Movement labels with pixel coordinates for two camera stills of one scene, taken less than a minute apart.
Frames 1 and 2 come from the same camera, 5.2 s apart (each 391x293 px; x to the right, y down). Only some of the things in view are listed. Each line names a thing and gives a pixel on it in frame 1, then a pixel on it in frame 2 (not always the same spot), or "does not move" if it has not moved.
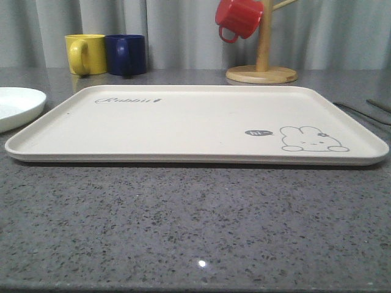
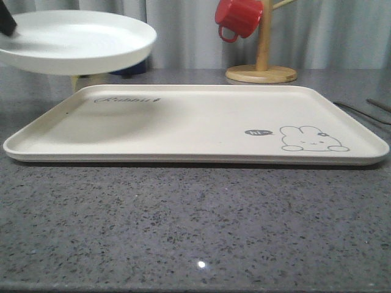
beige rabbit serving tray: [291, 125] does not move
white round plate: [19, 107] -> [74, 42]
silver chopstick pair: [385, 108] does not move
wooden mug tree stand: [263, 72] does not move
